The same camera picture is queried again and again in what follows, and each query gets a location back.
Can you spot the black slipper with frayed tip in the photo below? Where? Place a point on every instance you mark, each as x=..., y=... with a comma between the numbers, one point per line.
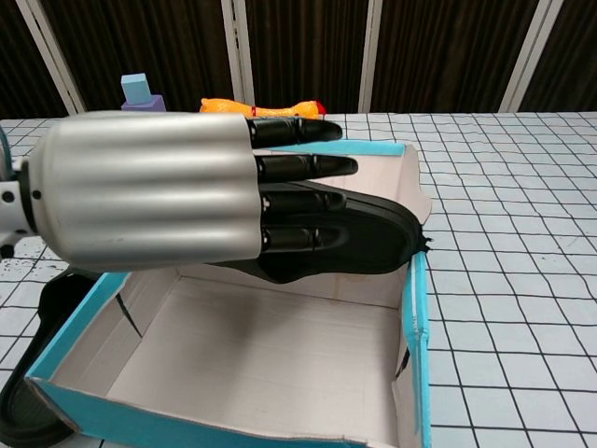
x=373, y=233

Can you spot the yellow rubber chicken toy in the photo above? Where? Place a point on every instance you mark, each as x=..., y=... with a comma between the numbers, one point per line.
x=275, y=111

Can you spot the light blue foam block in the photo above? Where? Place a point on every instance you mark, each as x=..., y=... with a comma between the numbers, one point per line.
x=136, y=88

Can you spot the light blue shoe box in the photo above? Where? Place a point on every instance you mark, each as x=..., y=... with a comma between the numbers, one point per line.
x=256, y=364

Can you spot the purple foam block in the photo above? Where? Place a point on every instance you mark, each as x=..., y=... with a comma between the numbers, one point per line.
x=149, y=105

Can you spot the white metal screen post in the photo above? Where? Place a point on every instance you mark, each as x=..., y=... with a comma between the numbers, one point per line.
x=374, y=56
x=51, y=56
x=238, y=56
x=531, y=56

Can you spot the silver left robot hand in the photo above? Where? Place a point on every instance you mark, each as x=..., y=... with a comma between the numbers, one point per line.
x=140, y=196

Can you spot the black-checked pale blue tablecloth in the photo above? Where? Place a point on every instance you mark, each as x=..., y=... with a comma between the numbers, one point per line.
x=513, y=210

